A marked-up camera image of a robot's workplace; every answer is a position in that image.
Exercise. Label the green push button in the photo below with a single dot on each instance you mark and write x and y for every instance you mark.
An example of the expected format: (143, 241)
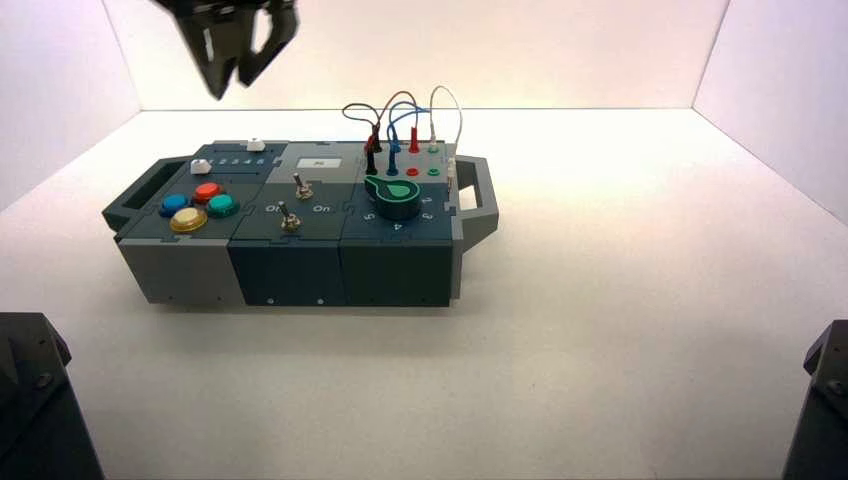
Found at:
(222, 205)

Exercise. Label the green rotary knob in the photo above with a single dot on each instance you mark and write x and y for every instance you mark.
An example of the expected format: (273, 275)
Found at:
(396, 197)

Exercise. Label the white slider knob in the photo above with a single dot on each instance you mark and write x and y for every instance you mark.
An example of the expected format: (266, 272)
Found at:
(256, 144)
(199, 166)

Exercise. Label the blue grey control box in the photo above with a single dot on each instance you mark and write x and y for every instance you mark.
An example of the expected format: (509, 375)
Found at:
(288, 265)

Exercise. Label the blue push button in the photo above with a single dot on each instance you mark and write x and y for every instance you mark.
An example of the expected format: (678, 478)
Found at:
(175, 204)

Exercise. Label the metal toggle switch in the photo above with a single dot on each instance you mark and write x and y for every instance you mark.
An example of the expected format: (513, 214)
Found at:
(289, 221)
(303, 190)

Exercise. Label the red push button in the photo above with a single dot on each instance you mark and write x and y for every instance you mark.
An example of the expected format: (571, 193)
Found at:
(207, 193)

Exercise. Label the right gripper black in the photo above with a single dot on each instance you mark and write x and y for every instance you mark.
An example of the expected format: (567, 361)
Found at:
(205, 5)

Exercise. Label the small grey display screen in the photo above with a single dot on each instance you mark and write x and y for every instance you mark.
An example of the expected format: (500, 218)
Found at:
(319, 162)

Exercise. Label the yellow push button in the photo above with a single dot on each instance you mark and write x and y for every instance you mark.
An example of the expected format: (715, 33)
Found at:
(188, 219)

